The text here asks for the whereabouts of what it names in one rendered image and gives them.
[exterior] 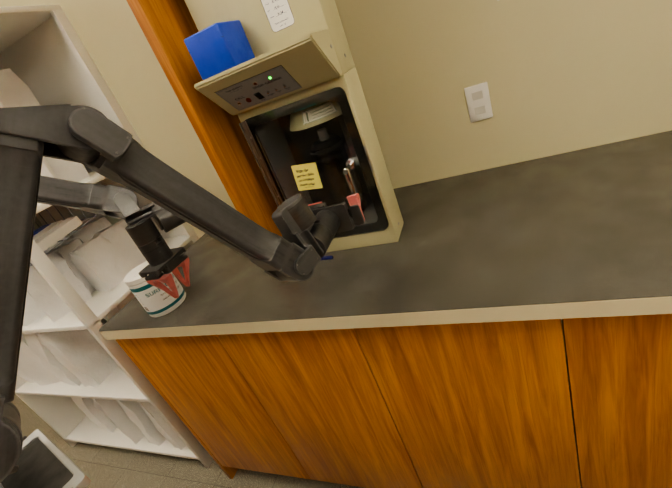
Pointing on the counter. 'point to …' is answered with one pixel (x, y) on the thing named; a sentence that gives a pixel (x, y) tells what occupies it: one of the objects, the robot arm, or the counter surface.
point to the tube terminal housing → (309, 20)
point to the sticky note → (306, 176)
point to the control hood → (302, 63)
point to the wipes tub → (160, 303)
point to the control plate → (259, 88)
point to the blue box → (219, 48)
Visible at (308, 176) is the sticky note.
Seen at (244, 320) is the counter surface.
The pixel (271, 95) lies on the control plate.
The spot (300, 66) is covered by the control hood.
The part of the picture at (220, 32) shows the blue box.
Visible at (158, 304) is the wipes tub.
